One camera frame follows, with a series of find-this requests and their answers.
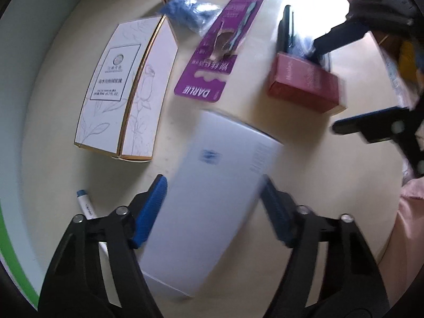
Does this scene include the dark red box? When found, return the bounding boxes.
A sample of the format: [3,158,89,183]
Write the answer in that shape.
[267,51,348,115]

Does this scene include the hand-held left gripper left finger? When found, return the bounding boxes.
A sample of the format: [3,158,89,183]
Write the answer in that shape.
[38,174,168,318]

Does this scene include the purple toothbrush package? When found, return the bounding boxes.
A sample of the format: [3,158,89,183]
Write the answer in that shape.
[174,0,274,103]

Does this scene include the white floral print box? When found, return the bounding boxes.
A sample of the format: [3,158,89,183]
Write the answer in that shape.
[73,16,179,163]

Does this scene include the yellow object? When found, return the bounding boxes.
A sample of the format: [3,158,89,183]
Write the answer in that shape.
[397,38,418,73]

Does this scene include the person's pink clothing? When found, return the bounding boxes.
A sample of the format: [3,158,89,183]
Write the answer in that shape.
[378,179,424,292]

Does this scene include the black flat object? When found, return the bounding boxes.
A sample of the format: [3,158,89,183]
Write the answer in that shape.
[276,5,299,55]

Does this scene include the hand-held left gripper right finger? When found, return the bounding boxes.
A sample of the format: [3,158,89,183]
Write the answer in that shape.
[260,174,391,318]

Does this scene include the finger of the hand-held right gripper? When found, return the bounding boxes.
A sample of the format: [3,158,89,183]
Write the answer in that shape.
[303,0,416,63]
[331,106,424,179]

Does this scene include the plain white box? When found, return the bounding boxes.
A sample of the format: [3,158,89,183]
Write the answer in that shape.
[137,108,285,299]

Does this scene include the white tube with blue cap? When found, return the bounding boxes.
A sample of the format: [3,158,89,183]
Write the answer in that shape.
[76,189,110,259]

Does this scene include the plastic bag of blue items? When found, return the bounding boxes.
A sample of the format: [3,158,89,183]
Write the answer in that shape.
[159,0,222,35]

